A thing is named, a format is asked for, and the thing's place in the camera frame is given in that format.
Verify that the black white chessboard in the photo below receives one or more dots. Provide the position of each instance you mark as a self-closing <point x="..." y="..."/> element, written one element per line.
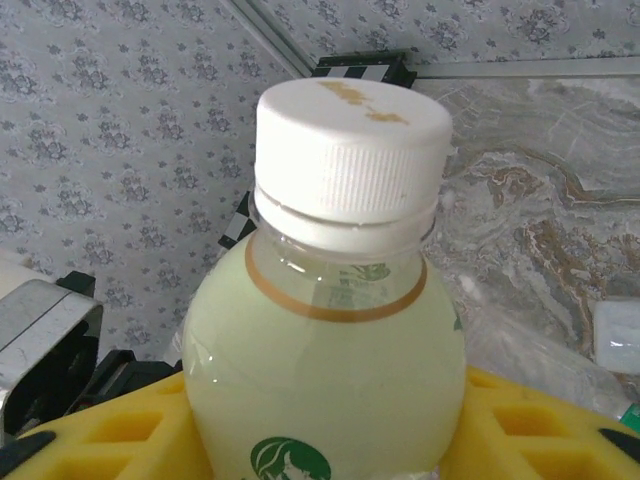
<point x="405" y="67"/>

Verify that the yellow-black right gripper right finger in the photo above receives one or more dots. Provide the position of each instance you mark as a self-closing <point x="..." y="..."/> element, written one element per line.
<point x="540" y="440"/>

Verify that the clear bottle red white label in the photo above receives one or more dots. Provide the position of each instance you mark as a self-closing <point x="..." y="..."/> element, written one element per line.
<point x="617" y="335"/>

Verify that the aluminium corner post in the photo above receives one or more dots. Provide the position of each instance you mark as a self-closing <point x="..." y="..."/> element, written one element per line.
<point x="276" y="34"/>

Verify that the pale green drink bottle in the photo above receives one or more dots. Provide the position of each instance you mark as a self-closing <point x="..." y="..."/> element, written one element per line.
<point x="325" y="350"/>

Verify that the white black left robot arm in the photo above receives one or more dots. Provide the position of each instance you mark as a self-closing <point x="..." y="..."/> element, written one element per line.
<point x="35" y="320"/>

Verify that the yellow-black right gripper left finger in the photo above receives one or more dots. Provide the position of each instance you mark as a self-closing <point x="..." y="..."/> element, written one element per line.
<point x="115" y="440"/>

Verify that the clear bottle green white label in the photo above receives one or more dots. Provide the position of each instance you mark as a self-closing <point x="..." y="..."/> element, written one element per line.
<point x="628" y="416"/>

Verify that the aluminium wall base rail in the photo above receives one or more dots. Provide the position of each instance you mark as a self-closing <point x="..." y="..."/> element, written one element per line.
<point x="525" y="69"/>

